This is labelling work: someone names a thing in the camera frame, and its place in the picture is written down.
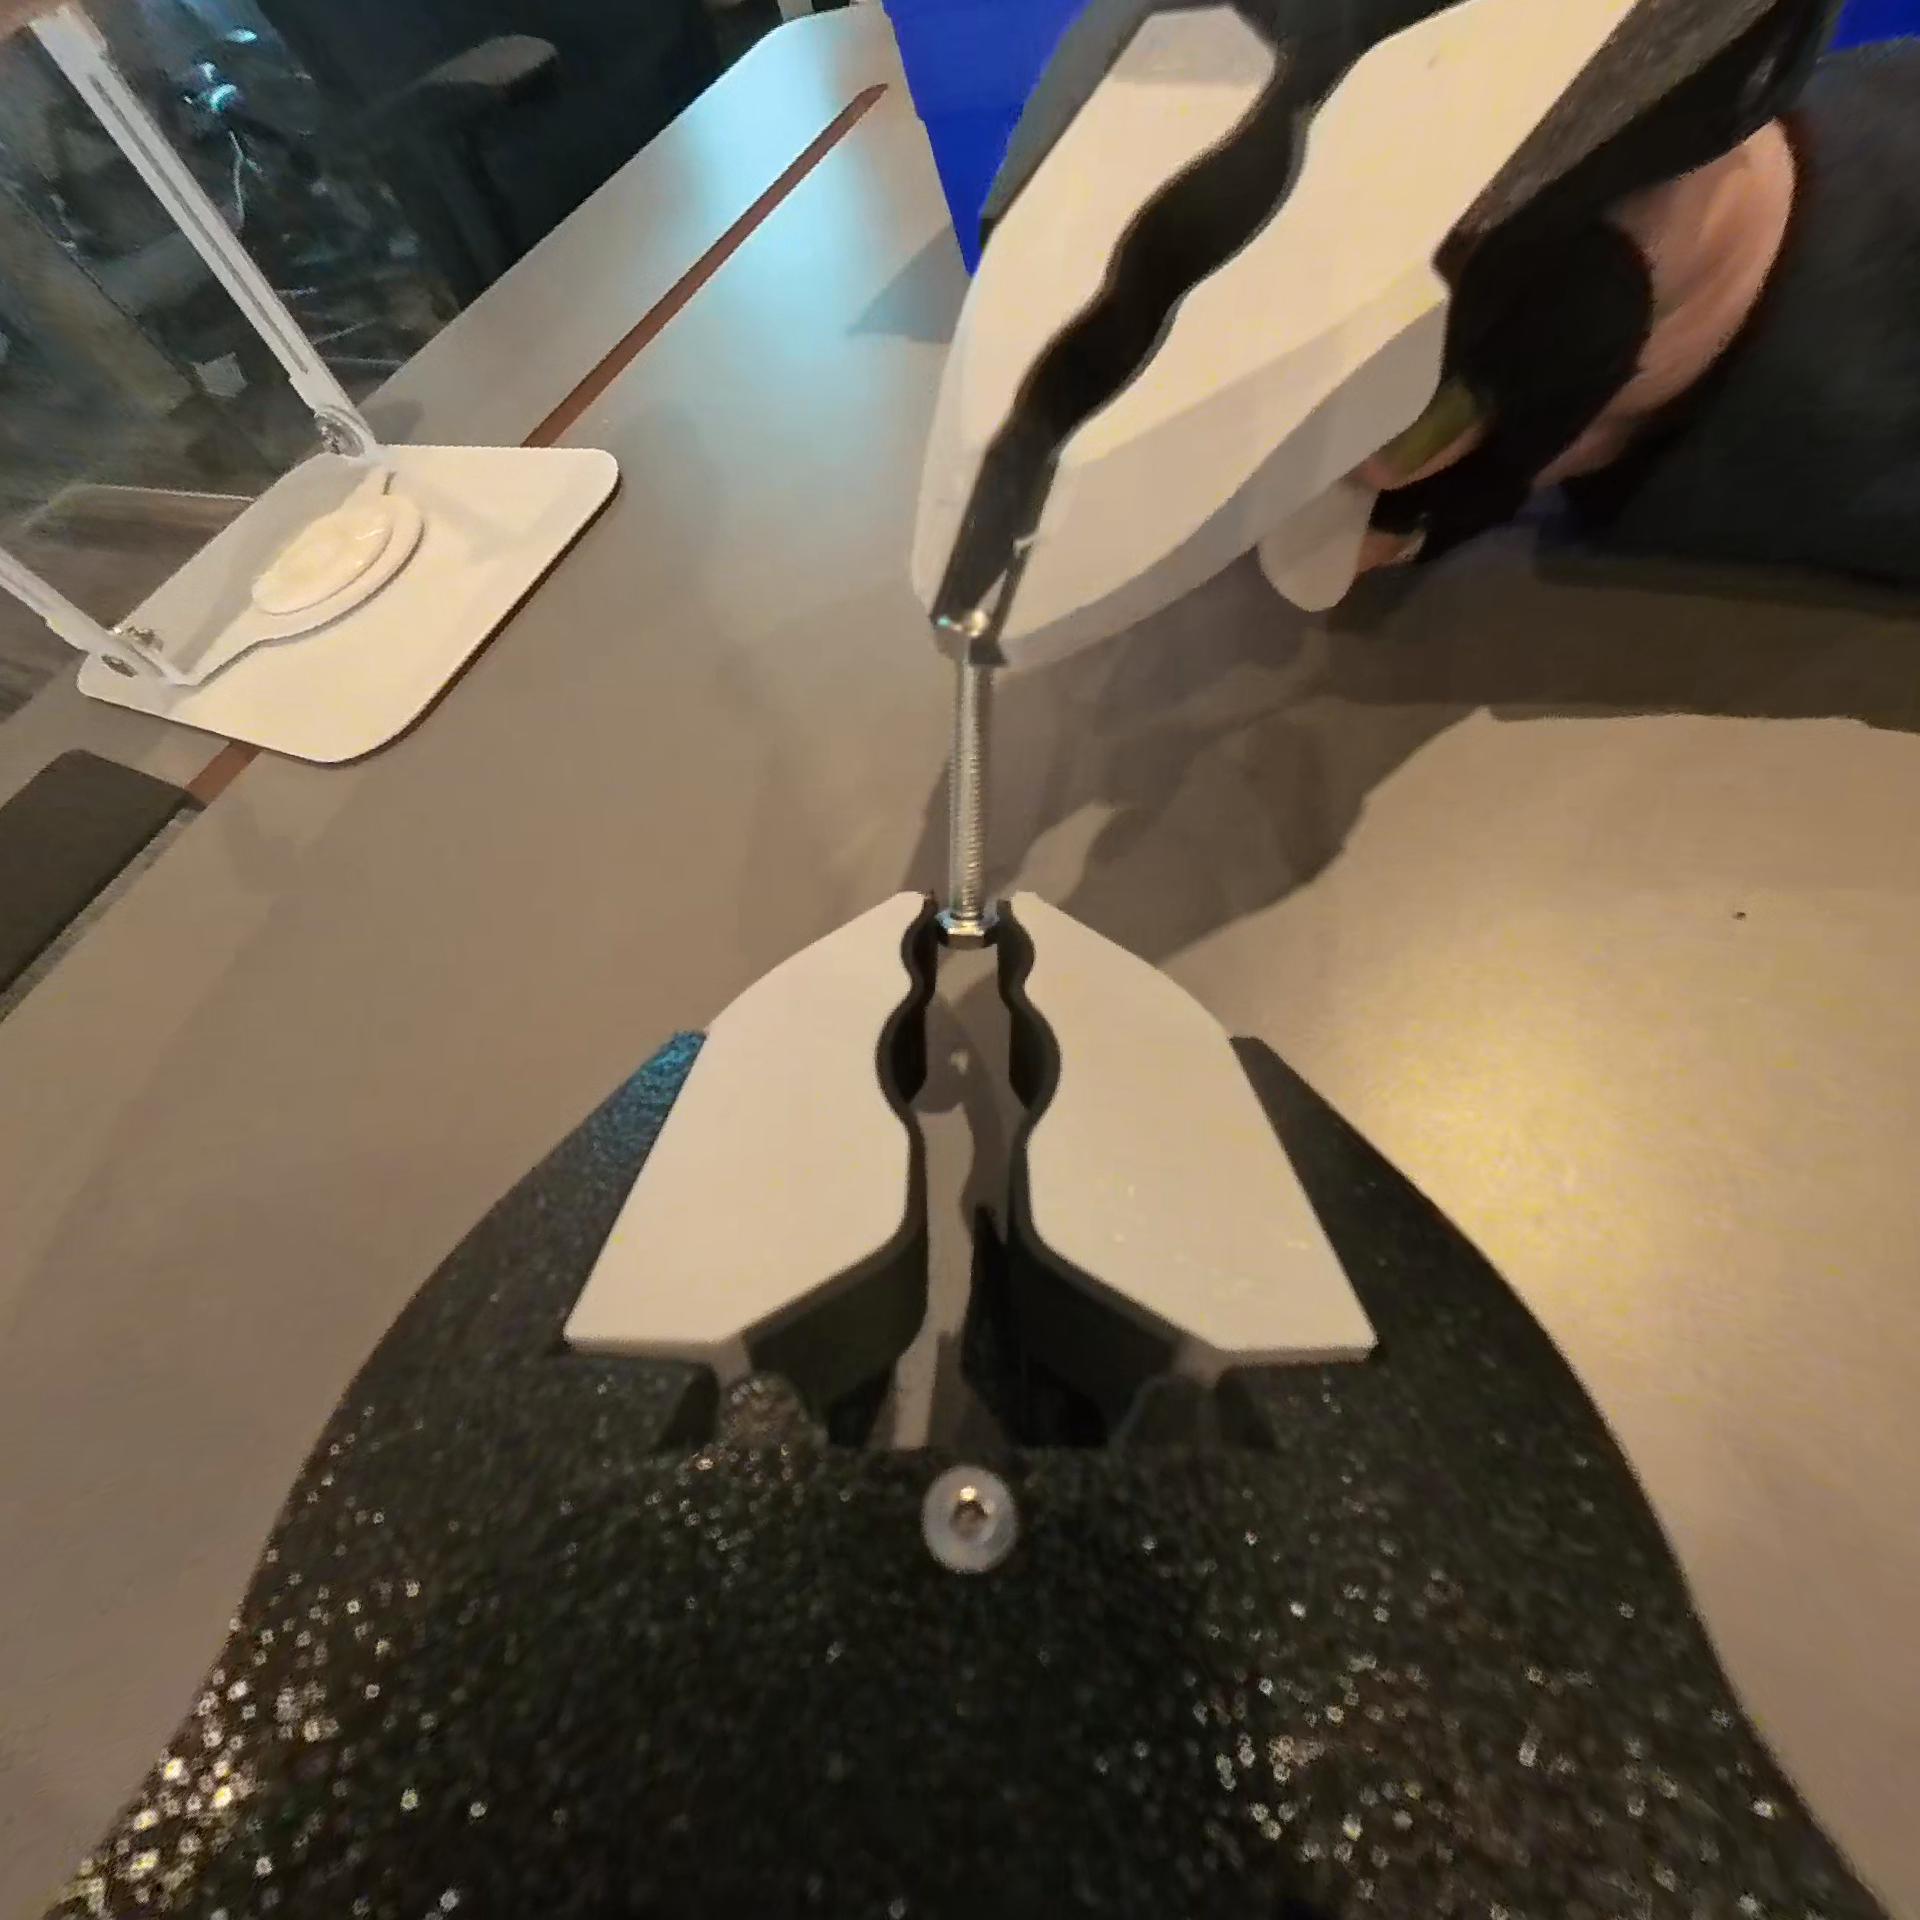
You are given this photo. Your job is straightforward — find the white document stand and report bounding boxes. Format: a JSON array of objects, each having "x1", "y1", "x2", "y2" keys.
[{"x1": 0, "y1": 0, "x2": 622, "y2": 769}]

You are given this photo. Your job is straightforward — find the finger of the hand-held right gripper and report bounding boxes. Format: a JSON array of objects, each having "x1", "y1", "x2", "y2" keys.
[
  {"x1": 982, "y1": 0, "x2": 1641, "y2": 669},
  {"x1": 913, "y1": 0, "x2": 1298, "y2": 625}
]

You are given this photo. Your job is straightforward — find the person's right hand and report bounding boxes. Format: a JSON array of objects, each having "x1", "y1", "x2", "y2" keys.
[{"x1": 1352, "y1": 113, "x2": 1824, "y2": 579}]

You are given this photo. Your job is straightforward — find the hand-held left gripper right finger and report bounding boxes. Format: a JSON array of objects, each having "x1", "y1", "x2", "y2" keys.
[{"x1": 960, "y1": 892, "x2": 1382, "y2": 1396}]

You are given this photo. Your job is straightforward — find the black office chair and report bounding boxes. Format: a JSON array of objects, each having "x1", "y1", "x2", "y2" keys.
[{"x1": 381, "y1": 29, "x2": 564, "y2": 289}]

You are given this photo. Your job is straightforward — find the black flat strip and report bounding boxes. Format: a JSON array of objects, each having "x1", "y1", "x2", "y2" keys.
[{"x1": 0, "y1": 749, "x2": 197, "y2": 991}]

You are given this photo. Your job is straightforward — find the blue plastic bin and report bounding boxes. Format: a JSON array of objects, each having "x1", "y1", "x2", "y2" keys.
[{"x1": 877, "y1": 0, "x2": 1920, "y2": 279}]

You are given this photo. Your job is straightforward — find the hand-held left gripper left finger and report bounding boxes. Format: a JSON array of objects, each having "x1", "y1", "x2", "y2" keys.
[{"x1": 564, "y1": 887, "x2": 939, "y2": 1396}]

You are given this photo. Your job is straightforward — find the clear glass partition panel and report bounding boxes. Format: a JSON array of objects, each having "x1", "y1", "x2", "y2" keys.
[{"x1": 0, "y1": 0, "x2": 496, "y2": 722}]

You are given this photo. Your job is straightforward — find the long silver bolt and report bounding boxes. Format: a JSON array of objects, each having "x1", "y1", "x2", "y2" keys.
[{"x1": 928, "y1": 591, "x2": 1022, "y2": 924}]

